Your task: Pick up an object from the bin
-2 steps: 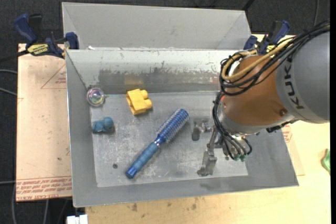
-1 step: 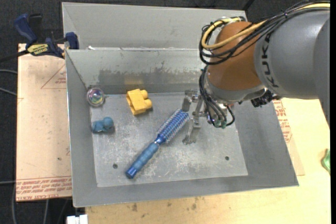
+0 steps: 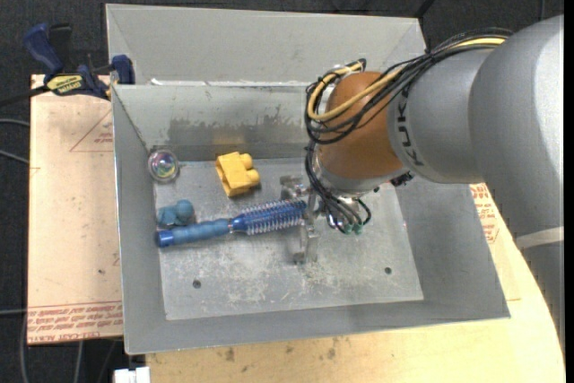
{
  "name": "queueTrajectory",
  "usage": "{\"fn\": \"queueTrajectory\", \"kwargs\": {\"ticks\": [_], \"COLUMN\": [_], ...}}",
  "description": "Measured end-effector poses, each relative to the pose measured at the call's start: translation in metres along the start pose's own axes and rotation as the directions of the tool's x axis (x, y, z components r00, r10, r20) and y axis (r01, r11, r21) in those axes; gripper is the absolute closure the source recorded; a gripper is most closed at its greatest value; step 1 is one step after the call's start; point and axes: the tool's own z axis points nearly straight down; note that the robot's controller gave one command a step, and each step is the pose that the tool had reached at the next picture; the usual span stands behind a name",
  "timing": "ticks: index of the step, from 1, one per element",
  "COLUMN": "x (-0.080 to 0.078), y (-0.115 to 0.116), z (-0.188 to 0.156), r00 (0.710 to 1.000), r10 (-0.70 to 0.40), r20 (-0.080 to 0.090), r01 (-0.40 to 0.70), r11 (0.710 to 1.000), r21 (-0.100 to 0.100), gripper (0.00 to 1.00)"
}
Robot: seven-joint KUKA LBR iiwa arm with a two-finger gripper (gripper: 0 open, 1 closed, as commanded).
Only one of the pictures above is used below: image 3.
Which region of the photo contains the clear glass ball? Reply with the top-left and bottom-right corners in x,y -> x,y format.
147,146 -> 181,185

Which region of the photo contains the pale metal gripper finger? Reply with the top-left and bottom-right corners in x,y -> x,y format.
292,231 -> 321,265
279,175 -> 311,203

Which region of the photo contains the black cylinder on white bracket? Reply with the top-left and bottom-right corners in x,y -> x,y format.
388,170 -> 416,188

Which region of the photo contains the blue handled spring whisk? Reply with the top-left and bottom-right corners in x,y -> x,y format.
153,198 -> 310,249

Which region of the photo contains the yellow toy block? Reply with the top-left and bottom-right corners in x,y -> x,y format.
214,151 -> 262,198

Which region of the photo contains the brown cardboard board red print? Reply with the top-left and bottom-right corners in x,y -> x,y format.
26,73 -> 501,347

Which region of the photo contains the grey metal bin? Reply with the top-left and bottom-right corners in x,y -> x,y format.
105,3 -> 512,356

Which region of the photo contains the blue toy figure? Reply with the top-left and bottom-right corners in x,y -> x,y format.
155,198 -> 196,227

